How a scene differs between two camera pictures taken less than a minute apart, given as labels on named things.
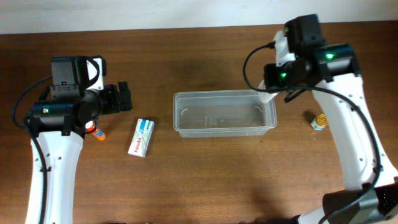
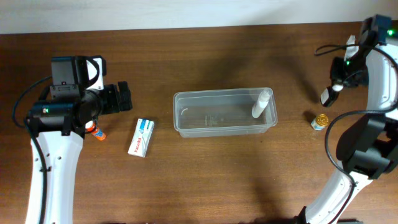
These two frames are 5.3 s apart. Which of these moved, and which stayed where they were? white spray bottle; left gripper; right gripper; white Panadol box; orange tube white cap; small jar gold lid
Moved: white spray bottle; right gripper
Stayed: white Panadol box; left gripper; small jar gold lid; orange tube white cap
